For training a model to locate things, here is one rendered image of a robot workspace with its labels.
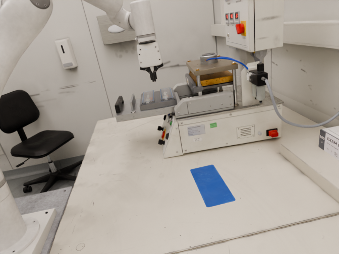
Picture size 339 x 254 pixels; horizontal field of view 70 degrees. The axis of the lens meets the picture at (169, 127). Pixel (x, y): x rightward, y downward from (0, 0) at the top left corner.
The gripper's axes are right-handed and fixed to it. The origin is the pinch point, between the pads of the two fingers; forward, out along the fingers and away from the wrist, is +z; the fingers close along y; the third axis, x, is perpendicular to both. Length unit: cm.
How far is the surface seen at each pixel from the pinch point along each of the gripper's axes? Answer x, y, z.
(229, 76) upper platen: -9.5, 32.3, 3.4
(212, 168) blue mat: -30.1, 17.9, 33.9
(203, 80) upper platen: -9.6, 21.0, 3.0
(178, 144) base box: -16.8, 6.2, 27.7
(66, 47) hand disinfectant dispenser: 122, -79, -15
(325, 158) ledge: -41, 56, 30
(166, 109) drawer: -10.9, 3.5, 12.6
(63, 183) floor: 94, -114, 109
